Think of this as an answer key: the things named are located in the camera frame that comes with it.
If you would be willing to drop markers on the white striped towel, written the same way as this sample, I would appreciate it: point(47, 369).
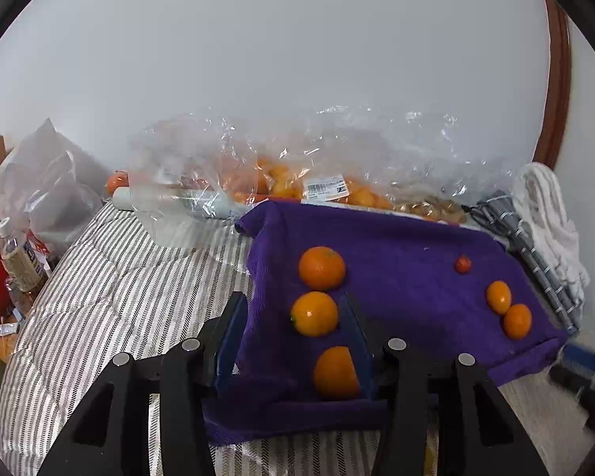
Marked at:
point(550, 218)

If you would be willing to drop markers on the grey checkered cloth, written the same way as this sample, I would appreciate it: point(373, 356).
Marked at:
point(535, 258)

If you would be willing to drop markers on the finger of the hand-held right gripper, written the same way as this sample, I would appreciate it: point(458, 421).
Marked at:
point(582, 357)
point(572, 379)

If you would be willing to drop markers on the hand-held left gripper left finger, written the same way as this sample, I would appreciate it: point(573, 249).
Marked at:
point(230, 342)

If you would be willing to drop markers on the purple towel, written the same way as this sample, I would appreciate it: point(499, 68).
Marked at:
point(401, 267)

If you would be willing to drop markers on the wooden nightstand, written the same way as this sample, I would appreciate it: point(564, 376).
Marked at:
point(5, 344)

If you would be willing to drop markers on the pile of bagged oranges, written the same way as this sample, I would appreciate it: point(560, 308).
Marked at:
point(277, 183)

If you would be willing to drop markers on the crumpled clear plastic bag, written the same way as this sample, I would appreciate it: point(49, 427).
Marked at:
point(188, 158)

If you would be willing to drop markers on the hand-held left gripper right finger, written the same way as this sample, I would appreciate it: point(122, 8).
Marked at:
point(358, 347)

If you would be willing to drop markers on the large orange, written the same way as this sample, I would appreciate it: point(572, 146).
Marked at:
point(315, 313)
point(322, 267)
point(334, 374)

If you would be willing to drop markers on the small red fruit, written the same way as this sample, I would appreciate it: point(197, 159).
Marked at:
point(463, 264)

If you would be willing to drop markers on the white plastic bag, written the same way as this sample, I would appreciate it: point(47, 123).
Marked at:
point(49, 183)

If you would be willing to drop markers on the orange-red persimmon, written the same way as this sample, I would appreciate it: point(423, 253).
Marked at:
point(115, 182)

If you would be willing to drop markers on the clear plastic bottle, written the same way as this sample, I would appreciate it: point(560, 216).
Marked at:
point(22, 263)

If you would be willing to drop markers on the clear plastic bag with label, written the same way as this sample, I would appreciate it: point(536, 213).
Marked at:
point(401, 153)

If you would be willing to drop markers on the white cylinder tube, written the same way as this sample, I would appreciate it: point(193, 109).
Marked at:
point(198, 203)

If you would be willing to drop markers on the small orange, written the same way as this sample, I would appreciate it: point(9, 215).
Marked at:
point(499, 297)
point(517, 321)

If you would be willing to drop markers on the pile of longans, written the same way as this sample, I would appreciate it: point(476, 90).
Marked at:
point(434, 209)

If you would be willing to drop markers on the brown wooden door frame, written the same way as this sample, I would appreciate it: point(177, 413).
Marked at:
point(558, 84)

